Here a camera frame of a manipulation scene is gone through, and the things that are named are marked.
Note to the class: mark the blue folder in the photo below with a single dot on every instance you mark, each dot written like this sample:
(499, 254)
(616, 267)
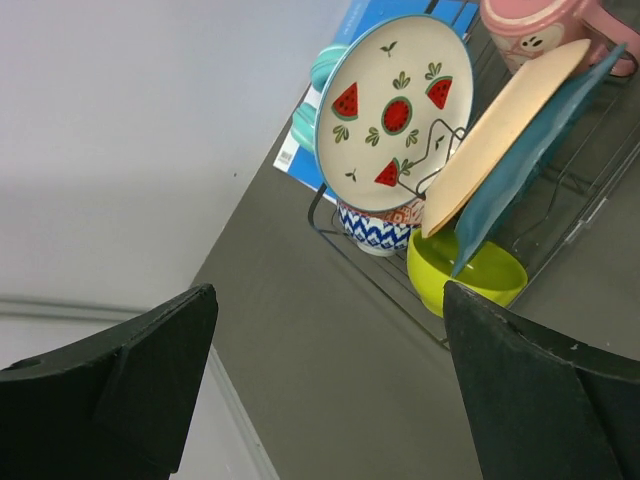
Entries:
(292, 158)

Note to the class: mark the black wire dish rack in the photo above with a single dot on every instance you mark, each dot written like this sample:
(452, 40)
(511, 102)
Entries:
(564, 200)

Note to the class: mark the teal cat ear headphones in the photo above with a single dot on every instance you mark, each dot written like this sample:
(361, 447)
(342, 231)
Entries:
(303, 118)

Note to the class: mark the orange floral plate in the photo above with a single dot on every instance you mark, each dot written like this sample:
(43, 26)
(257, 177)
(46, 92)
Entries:
(496, 131)

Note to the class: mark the white watermelon pattern plate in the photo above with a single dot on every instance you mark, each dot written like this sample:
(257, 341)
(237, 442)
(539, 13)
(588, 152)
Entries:
(392, 111)

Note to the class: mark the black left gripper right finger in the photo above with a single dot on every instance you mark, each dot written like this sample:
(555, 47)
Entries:
(540, 404)

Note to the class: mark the pink glass mug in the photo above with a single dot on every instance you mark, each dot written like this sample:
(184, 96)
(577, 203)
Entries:
(524, 30)

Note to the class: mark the patterned blue red bowl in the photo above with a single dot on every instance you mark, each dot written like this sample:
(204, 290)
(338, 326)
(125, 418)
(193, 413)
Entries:
(381, 234)

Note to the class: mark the teal scalloped plate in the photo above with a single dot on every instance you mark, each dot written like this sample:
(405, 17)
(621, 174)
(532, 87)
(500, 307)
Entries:
(523, 161)

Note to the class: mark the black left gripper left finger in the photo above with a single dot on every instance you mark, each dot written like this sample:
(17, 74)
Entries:
(115, 405)

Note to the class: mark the lime green bowl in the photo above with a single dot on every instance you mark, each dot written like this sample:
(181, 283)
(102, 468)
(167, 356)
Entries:
(493, 272)

